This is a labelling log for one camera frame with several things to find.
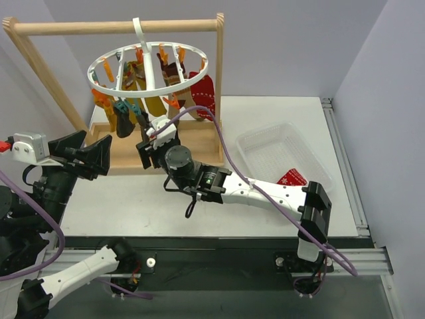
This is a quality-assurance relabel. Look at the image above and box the wooden hanger rack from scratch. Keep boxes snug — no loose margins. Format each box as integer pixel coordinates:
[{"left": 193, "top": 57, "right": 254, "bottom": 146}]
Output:
[{"left": 3, "top": 13, "right": 224, "bottom": 178}]

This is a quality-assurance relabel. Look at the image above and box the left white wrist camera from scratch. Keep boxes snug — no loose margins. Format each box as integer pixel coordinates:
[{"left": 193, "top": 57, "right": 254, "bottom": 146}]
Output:
[{"left": 1, "top": 132, "right": 50, "bottom": 166}]

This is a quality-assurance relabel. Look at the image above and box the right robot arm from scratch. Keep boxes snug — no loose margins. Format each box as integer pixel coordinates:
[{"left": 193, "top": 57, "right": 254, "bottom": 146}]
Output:
[{"left": 136, "top": 116, "right": 332, "bottom": 271}]

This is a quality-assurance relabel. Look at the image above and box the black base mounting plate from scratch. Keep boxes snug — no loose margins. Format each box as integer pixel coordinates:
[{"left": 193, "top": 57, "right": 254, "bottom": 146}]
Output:
[{"left": 62, "top": 236, "right": 333, "bottom": 293}]

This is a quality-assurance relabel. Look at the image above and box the red white patterned sock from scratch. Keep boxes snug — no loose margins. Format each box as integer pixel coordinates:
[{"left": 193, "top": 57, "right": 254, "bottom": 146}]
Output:
[{"left": 190, "top": 75, "right": 216, "bottom": 122}]

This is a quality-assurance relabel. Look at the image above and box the maroon striped beige sock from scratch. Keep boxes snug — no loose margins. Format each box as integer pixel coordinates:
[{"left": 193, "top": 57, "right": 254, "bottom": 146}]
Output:
[{"left": 156, "top": 53, "right": 195, "bottom": 119}]

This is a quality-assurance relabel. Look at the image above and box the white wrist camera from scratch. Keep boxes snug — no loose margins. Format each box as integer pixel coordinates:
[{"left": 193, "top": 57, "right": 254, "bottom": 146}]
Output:
[
  {"left": 1, "top": 132, "right": 50, "bottom": 166},
  {"left": 146, "top": 115, "right": 177, "bottom": 150}
]

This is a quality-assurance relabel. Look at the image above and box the red snowflake sock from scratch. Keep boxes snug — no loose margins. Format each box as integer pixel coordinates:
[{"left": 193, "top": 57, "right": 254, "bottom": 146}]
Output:
[{"left": 277, "top": 168, "right": 308, "bottom": 186}]

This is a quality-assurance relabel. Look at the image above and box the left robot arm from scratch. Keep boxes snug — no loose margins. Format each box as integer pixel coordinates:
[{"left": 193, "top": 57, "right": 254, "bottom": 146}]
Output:
[{"left": 1, "top": 130, "right": 139, "bottom": 318}]

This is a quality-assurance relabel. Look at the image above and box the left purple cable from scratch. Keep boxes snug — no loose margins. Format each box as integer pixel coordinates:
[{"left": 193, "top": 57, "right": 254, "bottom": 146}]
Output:
[{"left": 0, "top": 169, "right": 66, "bottom": 283}]

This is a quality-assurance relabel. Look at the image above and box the mustard yellow sock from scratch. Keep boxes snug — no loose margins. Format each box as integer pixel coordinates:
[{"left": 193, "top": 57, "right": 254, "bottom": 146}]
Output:
[{"left": 122, "top": 61, "right": 167, "bottom": 117}]

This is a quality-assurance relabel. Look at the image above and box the white round clip hanger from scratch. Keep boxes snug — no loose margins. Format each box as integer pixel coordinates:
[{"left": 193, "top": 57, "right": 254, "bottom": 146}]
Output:
[{"left": 86, "top": 18, "right": 216, "bottom": 98}]

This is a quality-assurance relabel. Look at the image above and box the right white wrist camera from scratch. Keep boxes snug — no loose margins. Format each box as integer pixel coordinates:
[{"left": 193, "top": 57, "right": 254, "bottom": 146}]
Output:
[{"left": 146, "top": 115, "right": 177, "bottom": 150}]

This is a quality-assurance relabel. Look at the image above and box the dark brown sock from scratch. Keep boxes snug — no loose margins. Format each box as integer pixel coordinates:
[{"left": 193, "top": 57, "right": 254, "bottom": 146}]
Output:
[{"left": 114, "top": 107, "right": 135, "bottom": 138}]

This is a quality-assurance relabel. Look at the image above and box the white plastic basket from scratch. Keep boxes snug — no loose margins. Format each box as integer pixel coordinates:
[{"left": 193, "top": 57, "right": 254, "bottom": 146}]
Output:
[{"left": 236, "top": 122, "right": 334, "bottom": 192}]

